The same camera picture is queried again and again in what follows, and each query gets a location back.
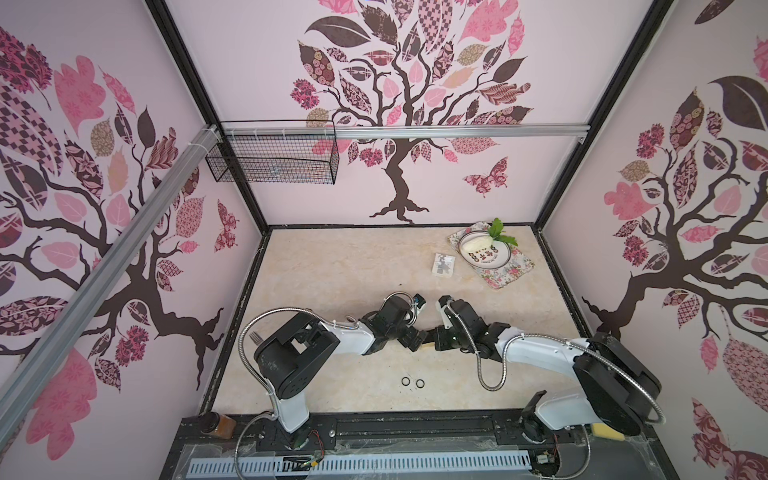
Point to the clear plastic ring bag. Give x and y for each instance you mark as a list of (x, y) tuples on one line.
[(443, 265)]

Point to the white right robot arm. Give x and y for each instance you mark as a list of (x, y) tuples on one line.
[(613, 387)]

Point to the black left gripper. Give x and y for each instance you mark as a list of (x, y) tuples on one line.
[(413, 334)]

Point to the white toy radish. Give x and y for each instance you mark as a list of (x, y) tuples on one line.
[(495, 233)]

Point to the aluminium rail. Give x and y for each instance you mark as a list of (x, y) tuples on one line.
[(413, 132), (26, 383)]

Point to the black corner frame post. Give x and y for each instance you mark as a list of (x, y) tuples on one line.
[(638, 49)]

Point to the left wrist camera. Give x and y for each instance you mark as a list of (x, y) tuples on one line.
[(418, 304)]

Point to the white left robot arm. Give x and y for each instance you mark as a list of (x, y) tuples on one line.
[(288, 360)]

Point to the white slotted cable duct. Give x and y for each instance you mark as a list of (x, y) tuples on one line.
[(360, 464)]

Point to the floral rectangular tray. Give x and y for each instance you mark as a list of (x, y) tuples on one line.
[(496, 279)]

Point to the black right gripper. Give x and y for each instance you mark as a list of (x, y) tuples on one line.
[(450, 337)]

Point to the rear aluminium rail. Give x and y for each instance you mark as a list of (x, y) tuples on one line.
[(413, 132)]

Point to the yellow sponge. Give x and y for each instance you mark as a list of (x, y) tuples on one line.
[(603, 431)]

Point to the left aluminium rail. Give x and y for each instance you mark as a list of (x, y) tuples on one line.
[(26, 383)]

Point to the white round printed plate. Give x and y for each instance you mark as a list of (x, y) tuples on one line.
[(481, 250)]

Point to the brown bottle left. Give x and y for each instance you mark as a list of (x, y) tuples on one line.
[(216, 425)]

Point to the black wire basket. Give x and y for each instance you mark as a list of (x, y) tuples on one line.
[(276, 151)]

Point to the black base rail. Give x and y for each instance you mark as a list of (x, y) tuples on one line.
[(504, 427)]

